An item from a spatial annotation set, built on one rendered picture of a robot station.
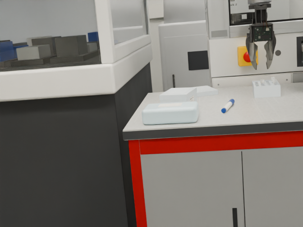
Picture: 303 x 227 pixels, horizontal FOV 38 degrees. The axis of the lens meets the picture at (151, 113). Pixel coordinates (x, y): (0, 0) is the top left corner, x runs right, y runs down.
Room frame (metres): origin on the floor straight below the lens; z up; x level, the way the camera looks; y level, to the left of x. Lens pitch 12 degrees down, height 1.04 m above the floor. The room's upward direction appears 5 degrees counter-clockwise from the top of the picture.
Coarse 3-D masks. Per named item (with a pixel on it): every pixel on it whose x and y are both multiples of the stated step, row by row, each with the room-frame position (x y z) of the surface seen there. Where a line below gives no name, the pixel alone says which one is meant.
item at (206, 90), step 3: (198, 87) 1.64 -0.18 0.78; (201, 87) 1.63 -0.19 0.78; (204, 87) 1.62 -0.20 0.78; (207, 87) 1.62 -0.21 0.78; (210, 87) 1.62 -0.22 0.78; (198, 90) 1.58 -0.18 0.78; (201, 90) 1.57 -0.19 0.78; (204, 90) 1.56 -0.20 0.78; (207, 90) 1.56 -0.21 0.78; (210, 90) 1.56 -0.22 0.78; (213, 90) 1.55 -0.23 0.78; (216, 90) 1.55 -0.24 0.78; (198, 93) 1.54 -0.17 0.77; (201, 93) 1.54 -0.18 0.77; (204, 93) 1.54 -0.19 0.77; (207, 93) 1.54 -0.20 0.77; (210, 93) 1.54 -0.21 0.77; (213, 93) 1.54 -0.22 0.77; (216, 93) 1.55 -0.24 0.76; (198, 96) 1.54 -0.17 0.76
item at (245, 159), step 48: (240, 96) 1.47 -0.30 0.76; (288, 96) 1.40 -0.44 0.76; (144, 144) 1.15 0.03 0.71; (192, 144) 1.13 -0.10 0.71; (240, 144) 1.12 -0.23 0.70; (288, 144) 1.10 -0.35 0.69; (144, 192) 1.15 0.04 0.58; (192, 192) 1.14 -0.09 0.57; (240, 192) 1.12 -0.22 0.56; (288, 192) 1.10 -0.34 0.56
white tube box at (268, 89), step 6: (252, 84) 1.49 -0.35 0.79; (258, 84) 1.47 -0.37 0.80; (264, 84) 1.47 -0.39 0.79; (270, 84) 1.45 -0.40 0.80; (276, 84) 1.45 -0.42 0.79; (252, 90) 1.51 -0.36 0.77; (258, 90) 1.42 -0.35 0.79; (264, 90) 1.42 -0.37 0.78; (270, 90) 1.41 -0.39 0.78; (276, 90) 1.41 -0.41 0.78; (258, 96) 1.42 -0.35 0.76; (264, 96) 1.42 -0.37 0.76; (270, 96) 1.41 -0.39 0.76; (276, 96) 1.41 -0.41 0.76
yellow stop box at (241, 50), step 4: (240, 48) 1.65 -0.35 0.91; (244, 48) 1.65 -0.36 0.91; (240, 52) 1.65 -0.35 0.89; (244, 52) 1.65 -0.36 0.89; (256, 52) 1.64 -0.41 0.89; (240, 56) 1.65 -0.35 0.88; (240, 60) 1.65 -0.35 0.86; (244, 60) 1.65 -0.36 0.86; (256, 60) 1.64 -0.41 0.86; (240, 64) 1.65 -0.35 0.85; (244, 64) 1.65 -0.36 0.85; (248, 64) 1.65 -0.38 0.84
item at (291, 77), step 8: (288, 72) 1.68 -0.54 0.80; (296, 72) 1.67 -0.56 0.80; (216, 80) 1.71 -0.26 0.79; (224, 80) 1.70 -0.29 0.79; (232, 80) 1.70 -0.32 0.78; (240, 80) 1.70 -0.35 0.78; (248, 80) 1.69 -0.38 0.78; (256, 80) 1.69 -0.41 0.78; (280, 80) 1.68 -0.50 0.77; (288, 80) 1.67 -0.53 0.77; (296, 80) 1.67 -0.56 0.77
